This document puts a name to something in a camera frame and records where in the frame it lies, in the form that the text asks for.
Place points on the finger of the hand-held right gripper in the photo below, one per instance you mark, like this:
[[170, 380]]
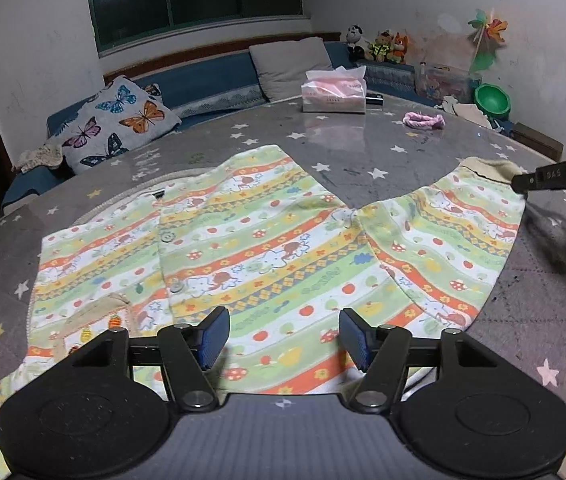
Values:
[[545, 180]]

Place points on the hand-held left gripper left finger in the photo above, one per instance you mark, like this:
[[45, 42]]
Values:
[[215, 337]]

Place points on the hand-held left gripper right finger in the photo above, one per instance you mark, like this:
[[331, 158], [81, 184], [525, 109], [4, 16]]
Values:
[[355, 340]]

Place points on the colourful striped children's pajama top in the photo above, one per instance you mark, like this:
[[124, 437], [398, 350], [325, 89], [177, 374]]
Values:
[[273, 240]]

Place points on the brown cardboard box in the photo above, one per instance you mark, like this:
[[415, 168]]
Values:
[[538, 140]]

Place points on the green plastic bowl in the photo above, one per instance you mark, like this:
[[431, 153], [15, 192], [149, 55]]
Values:
[[493, 99]]

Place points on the cream cloth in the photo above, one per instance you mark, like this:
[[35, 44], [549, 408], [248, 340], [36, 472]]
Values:
[[465, 111]]

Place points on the pink hair band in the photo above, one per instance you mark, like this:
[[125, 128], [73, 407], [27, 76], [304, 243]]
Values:
[[424, 121]]

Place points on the clear plastic storage box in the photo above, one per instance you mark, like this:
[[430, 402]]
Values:
[[443, 82]]

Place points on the colourful pinwheel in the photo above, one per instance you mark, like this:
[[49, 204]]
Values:
[[487, 35]]

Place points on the small black box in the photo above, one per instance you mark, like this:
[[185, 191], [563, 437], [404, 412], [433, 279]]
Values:
[[375, 101]]

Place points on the orange fox plush toy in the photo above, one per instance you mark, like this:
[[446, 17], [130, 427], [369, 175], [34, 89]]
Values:
[[399, 47]]

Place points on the grey star-printed tablecloth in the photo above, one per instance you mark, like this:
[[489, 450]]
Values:
[[343, 135]]

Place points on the orange plush toys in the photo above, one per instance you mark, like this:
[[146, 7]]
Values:
[[380, 46]]

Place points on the pink tissue pack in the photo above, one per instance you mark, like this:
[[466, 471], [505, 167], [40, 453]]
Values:
[[334, 92]]

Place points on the panda plush toy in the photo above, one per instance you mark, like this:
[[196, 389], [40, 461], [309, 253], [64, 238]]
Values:
[[355, 40]]

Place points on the butterfly print pillow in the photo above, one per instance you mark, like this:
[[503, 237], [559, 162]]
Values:
[[113, 122]]

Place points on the blue sofa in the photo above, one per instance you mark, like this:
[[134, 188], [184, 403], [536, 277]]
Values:
[[203, 85]]

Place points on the beige crocheted cloth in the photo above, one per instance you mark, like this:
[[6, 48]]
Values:
[[38, 156]]

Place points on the grey pillow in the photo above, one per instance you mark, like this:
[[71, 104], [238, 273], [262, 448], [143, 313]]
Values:
[[290, 67]]

